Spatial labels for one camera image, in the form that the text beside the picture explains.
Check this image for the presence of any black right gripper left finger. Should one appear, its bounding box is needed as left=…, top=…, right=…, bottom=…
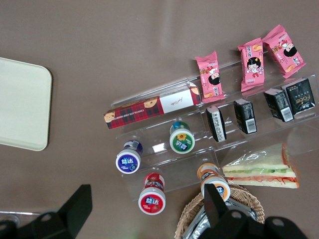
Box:
left=17, top=184, right=93, bottom=239

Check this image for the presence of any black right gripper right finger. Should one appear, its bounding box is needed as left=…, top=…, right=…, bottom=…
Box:
left=201, top=183, right=266, bottom=239

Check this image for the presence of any triangular sandwich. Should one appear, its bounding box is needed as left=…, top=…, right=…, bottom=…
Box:
left=221, top=143, right=301, bottom=189

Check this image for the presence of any cream rectangular tray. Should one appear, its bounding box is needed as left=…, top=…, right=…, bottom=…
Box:
left=0, top=57, right=53, bottom=152

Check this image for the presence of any wicker basket with foil pack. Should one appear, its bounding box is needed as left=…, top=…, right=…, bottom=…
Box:
left=174, top=183, right=265, bottom=239

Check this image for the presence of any orange gum bottle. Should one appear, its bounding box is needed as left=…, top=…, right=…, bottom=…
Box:
left=196, top=162, right=231, bottom=202

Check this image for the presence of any red gum bottle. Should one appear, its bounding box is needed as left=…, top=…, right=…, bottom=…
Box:
left=138, top=172, right=166, bottom=216

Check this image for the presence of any blue gum bottle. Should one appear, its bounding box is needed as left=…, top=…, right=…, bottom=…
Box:
left=115, top=140, right=144, bottom=174

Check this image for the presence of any green gum bottle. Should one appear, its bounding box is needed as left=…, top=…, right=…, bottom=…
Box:
left=169, top=121, right=196, bottom=154

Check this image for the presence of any clear acrylic stepped display stand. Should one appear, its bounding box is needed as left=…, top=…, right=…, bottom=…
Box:
left=109, top=51, right=319, bottom=202

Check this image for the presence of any small black carton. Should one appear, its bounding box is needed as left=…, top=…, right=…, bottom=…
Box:
left=233, top=98, right=258, bottom=135
left=263, top=88, right=295, bottom=122
left=281, top=77, right=316, bottom=116
left=205, top=105, right=227, bottom=143

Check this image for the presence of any red plaid cookie box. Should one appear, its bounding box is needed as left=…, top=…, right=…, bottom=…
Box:
left=103, top=86, right=202, bottom=130

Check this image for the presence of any pink cartoon snack packet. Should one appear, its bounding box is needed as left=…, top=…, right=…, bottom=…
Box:
left=261, top=24, right=307, bottom=80
left=237, top=37, right=265, bottom=93
left=194, top=51, right=226, bottom=104

